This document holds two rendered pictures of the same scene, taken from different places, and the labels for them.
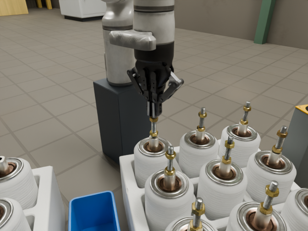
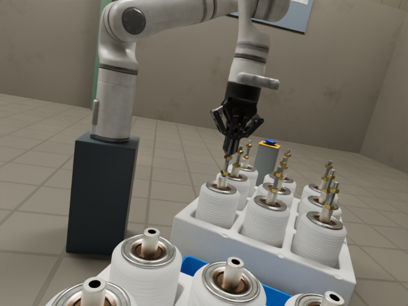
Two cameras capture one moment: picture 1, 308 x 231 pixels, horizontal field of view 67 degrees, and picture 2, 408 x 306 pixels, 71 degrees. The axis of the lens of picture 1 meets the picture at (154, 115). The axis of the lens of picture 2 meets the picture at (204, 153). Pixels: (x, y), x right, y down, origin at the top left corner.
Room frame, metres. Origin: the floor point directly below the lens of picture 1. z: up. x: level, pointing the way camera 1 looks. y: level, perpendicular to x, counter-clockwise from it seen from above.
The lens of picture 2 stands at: (0.13, 0.58, 0.49)
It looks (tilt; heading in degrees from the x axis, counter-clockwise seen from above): 14 degrees down; 303
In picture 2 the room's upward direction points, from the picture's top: 11 degrees clockwise
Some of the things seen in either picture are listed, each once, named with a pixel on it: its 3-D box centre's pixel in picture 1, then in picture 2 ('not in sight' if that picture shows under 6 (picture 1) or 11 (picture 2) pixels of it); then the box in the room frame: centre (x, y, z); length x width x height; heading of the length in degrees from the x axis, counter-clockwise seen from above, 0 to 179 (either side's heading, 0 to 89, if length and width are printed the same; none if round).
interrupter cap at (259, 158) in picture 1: (272, 162); (281, 178); (0.39, -0.26, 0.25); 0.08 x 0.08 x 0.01
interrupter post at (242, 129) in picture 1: (242, 128); (244, 163); (0.50, -0.23, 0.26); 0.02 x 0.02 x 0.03
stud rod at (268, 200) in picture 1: (268, 200); (328, 184); (0.24, -0.17, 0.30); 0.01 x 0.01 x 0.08
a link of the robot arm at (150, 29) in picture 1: (147, 23); (251, 70); (0.43, 0.01, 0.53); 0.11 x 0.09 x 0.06; 143
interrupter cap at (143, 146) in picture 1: (153, 146); (221, 187); (0.44, 0.00, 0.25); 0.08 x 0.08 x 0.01
